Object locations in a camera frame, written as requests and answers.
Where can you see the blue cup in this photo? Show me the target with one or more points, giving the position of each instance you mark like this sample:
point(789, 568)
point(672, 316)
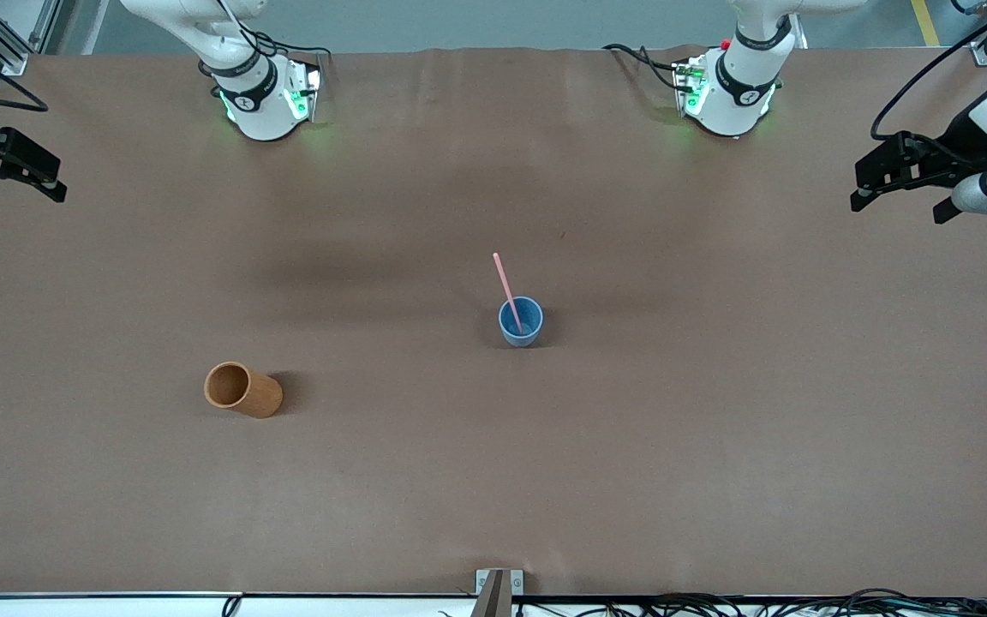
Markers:
point(521, 336)

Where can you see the pink chopstick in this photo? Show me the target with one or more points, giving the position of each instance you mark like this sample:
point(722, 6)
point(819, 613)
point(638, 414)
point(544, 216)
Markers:
point(506, 287)

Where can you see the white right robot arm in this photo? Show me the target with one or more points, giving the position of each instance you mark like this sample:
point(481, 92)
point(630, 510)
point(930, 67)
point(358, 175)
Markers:
point(258, 107)

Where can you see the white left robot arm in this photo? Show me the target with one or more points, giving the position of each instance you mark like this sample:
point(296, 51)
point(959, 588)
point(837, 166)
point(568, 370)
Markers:
point(742, 77)

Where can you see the brown wooden cup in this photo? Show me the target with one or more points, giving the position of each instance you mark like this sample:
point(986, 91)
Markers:
point(258, 398)

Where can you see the brown table cover mat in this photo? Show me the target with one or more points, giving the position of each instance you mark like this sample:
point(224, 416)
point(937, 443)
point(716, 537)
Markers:
point(493, 471)

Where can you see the aluminium frame profile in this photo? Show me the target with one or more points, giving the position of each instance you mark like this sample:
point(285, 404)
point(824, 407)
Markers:
point(9, 56)

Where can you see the white table edge rail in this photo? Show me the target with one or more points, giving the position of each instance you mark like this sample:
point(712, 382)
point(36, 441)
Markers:
point(74, 608)

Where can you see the metal camera pole bracket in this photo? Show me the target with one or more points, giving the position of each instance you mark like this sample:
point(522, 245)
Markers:
point(516, 583)

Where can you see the brown camera pole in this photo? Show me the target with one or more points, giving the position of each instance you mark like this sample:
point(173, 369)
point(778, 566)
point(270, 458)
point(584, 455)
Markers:
point(493, 600)

